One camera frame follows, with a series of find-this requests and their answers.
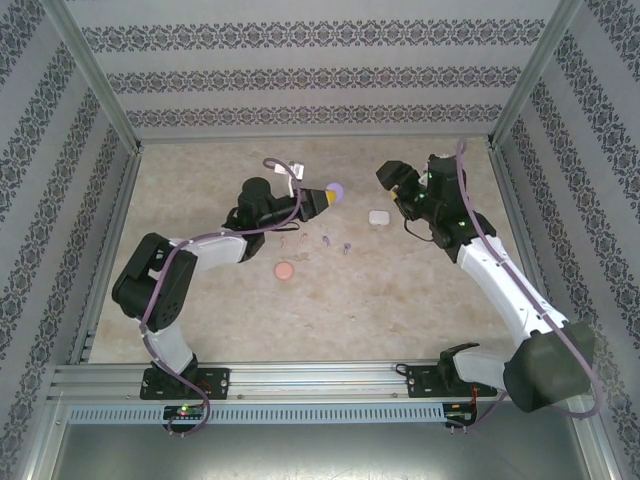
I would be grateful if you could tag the aluminium frame post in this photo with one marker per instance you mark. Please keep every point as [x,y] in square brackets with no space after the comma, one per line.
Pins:
[537,70]
[90,70]

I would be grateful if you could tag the right aluminium frame post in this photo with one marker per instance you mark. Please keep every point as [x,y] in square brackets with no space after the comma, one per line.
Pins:
[537,70]

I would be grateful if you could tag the white charging case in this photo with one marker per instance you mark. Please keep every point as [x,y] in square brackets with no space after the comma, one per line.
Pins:
[378,218]

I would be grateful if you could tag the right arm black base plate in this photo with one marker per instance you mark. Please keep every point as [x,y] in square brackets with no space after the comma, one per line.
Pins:
[417,382]

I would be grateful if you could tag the left aluminium frame post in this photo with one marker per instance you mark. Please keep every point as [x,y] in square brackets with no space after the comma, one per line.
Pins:
[90,70]

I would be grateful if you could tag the right aluminium side rail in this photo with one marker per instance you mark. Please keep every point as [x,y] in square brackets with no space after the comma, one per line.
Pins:
[512,210]

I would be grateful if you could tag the aluminium side rail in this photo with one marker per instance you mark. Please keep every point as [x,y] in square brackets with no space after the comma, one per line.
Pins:
[512,210]
[119,210]

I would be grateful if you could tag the left aluminium side rail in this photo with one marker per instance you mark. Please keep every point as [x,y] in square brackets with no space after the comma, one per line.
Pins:
[119,210]

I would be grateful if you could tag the pink round charging case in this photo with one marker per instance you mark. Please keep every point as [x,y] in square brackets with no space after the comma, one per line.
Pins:
[284,270]

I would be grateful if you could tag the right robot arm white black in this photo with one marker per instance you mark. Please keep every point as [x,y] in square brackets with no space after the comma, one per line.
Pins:
[492,287]

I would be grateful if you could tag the purple round charging case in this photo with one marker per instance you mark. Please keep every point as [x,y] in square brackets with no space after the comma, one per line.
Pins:
[337,191]

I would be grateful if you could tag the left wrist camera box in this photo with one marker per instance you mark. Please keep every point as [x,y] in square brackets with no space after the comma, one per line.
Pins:
[297,170]

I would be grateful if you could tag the aluminium mounting rail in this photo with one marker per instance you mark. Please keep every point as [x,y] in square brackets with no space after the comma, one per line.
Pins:
[320,380]

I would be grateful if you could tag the grey metal sheet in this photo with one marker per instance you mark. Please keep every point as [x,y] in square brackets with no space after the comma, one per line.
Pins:
[320,450]

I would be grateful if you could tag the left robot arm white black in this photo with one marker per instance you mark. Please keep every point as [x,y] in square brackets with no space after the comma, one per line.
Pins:
[220,255]

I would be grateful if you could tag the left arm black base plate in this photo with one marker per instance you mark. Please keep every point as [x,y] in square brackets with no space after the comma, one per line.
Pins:
[217,382]

